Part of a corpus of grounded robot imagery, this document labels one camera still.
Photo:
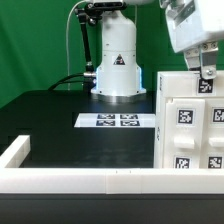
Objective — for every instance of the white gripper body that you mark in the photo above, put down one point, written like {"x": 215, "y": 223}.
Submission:
{"x": 193, "y": 22}

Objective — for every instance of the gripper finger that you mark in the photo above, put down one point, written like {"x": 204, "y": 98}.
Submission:
{"x": 192, "y": 59}
{"x": 208, "y": 59}

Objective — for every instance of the small white tagged block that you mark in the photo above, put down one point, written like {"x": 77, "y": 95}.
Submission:
{"x": 187, "y": 84}

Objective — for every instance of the white cabinet body box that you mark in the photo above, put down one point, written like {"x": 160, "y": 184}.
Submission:
{"x": 159, "y": 134}

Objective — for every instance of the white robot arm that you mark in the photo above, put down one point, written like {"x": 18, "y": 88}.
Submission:
{"x": 118, "y": 77}

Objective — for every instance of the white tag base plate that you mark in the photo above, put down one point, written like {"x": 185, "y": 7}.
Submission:
{"x": 115, "y": 120}

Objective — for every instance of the white U-shaped fence frame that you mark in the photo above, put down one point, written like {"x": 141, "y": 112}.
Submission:
{"x": 16, "y": 179}

